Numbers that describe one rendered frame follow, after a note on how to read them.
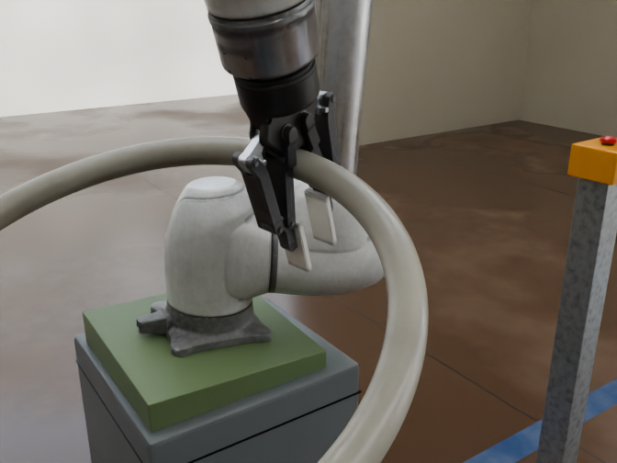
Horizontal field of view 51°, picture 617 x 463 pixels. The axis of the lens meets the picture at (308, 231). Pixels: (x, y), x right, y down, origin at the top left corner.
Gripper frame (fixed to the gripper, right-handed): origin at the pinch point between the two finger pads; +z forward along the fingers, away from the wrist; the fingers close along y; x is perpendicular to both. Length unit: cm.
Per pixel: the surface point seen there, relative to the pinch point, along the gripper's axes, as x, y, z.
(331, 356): -16, -15, 49
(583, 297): 9, -83, 85
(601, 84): -132, -590, 322
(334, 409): -11, -8, 54
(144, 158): -14.6, 7.1, -10.0
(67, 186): -19.4, 13.9, -9.5
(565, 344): 7, -78, 99
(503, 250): -74, -228, 227
